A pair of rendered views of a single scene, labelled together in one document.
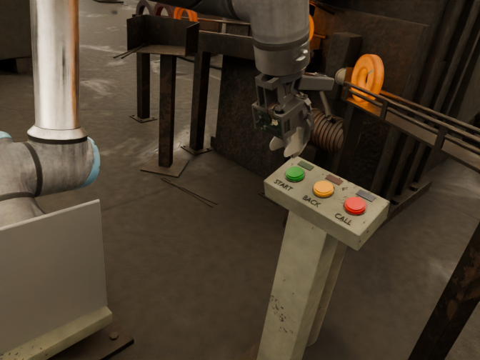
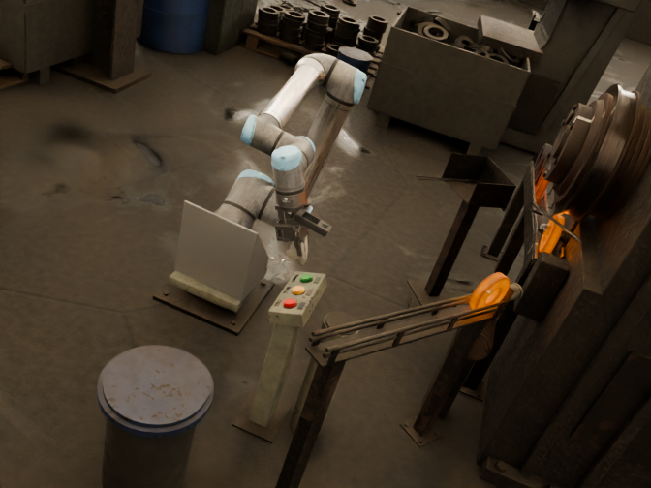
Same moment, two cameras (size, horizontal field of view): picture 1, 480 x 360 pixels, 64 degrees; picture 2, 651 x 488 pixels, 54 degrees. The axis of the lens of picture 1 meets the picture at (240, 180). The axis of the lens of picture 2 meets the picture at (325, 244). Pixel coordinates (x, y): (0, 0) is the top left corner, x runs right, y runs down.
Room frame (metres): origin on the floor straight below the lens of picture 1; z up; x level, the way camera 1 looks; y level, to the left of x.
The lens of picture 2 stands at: (-0.11, -1.53, 1.83)
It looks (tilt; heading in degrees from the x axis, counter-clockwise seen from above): 33 degrees down; 58
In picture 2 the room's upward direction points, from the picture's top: 17 degrees clockwise
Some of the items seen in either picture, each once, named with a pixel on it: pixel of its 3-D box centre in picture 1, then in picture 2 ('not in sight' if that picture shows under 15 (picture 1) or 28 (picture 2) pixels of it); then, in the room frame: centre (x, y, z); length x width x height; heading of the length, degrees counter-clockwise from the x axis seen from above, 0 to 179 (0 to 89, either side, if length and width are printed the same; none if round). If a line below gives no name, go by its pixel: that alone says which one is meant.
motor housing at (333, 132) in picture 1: (316, 178); (455, 369); (1.38, -0.30, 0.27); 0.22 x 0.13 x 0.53; 49
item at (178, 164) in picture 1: (163, 99); (454, 233); (1.80, 0.42, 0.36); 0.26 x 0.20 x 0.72; 84
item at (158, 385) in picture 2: not in sight; (150, 431); (0.25, -0.32, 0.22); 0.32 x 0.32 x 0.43
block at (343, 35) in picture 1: (341, 66); (542, 287); (1.56, -0.33, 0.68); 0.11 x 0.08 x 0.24; 139
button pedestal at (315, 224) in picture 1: (296, 291); (279, 356); (0.70, -0.17, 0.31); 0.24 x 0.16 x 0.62; 49
